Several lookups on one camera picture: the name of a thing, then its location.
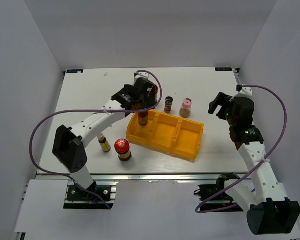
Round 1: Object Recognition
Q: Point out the yellow-cap green-label sauce bottle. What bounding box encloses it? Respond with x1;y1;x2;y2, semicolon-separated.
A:
138;111;149;126

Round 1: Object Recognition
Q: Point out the small yellow-label oil bottle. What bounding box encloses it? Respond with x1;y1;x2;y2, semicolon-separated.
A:
97;133;111;153

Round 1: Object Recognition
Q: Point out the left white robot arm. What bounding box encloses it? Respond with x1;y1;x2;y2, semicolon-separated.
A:
52;76;156;200

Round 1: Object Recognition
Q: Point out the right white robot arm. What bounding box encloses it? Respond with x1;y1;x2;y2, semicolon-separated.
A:
208;92;300;235

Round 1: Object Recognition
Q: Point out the rear red-lid sauce jar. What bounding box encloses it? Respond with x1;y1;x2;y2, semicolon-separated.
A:
153;84;158;104

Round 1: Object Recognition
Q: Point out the red-lid sauce jar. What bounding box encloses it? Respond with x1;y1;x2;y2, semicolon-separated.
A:
114;138;132;162
153;84;158;104

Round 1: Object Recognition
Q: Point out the black-cap spice jar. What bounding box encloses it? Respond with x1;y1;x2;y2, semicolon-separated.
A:
164;96;174;114

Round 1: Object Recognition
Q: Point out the right blue table label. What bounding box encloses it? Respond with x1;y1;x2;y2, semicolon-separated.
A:
214;67;233;72

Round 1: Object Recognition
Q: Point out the blue table label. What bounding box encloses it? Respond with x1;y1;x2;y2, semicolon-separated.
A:
214;67;233;72
66;69;84;74

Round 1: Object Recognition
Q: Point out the pink-cap spice shaker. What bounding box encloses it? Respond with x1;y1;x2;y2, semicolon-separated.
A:
179;98;192;118

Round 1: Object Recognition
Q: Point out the front red-lid sauce jar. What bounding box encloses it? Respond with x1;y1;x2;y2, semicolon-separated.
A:
114;138;132;162

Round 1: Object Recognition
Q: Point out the yellow three-compartment bin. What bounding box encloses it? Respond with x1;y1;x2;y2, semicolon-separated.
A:
126;110;204;162

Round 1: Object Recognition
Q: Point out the left blue table label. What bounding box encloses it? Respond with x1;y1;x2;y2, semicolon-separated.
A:
66;69;84;74

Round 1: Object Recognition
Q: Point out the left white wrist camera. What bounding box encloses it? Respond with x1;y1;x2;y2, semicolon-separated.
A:
134;71;149;80

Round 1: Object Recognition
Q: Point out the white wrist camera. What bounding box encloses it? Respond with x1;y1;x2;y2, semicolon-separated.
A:
234;85;253;100
134;71;149;80

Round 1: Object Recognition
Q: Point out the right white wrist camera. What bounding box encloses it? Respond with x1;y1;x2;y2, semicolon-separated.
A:
234;85;253;100

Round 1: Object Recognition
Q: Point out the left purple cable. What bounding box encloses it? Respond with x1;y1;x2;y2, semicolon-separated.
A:
28;69;163;210

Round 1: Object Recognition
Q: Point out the purple cable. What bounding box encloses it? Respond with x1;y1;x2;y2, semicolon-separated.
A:
195;84;288;214
28;69;163;210

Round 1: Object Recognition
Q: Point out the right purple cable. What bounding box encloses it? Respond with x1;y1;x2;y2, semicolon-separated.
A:
195;84;288;214

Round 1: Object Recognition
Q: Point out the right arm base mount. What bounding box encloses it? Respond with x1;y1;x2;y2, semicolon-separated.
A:
193;173;243;212

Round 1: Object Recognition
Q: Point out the aluminium table rail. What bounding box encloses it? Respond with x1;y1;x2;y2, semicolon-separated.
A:
34;172;252;183

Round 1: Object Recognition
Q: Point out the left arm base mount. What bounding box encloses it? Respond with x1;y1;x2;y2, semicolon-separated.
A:
63;183;117;210

